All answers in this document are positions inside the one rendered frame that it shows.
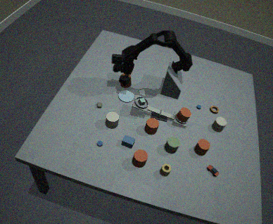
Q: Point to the orange-brown cylinder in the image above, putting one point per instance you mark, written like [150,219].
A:
[183,115]
[202,147]
[151,126]
[140,158]

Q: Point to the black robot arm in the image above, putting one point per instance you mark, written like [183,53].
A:
[131,52]

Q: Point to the blue block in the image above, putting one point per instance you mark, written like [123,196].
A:
[128,141]

